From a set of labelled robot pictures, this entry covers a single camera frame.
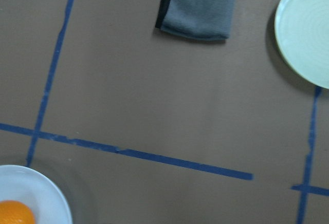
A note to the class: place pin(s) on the light blue plate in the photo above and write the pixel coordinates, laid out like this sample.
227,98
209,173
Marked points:
40,194

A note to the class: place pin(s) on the grey folded cloth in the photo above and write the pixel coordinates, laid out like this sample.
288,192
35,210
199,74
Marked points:
204,20

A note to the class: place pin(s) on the orange fruit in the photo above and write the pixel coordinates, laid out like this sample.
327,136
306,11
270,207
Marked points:
16,212

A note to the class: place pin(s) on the green plate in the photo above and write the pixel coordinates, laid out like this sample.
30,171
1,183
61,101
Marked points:
301,32

